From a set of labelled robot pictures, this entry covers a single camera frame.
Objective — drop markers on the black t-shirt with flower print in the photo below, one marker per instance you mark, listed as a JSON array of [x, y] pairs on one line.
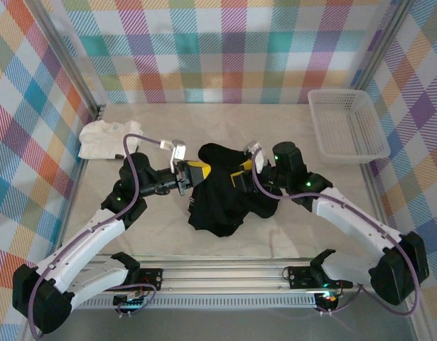
[[221, 206]]

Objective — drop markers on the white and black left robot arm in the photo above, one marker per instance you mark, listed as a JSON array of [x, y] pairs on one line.
[[83, 241]]

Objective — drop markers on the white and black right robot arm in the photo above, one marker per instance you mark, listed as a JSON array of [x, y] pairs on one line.
[[353, 220]]

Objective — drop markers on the folded white t-shirt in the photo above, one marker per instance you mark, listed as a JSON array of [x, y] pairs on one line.
[[97, 142]]

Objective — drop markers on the white plastic mesh basket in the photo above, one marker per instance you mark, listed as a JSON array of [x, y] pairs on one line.
[[346, 124]]

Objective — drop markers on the small controller circuit board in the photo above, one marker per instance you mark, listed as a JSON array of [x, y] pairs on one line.
[[129, 302], [328, 298]]

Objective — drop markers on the aluminium side rail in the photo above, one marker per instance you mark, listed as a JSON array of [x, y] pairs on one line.
[[370, 184], [74, 188]]

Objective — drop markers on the aluminium rail frame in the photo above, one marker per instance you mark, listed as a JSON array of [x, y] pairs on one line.
[[221, 275]]

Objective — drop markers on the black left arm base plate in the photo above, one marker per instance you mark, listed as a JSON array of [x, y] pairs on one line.
[[152, 277]]

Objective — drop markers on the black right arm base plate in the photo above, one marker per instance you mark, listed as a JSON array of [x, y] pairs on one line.
[[300, 277]]

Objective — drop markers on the aluminium corner post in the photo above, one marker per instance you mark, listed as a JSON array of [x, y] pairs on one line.
[[381, 42], [74, 60]]

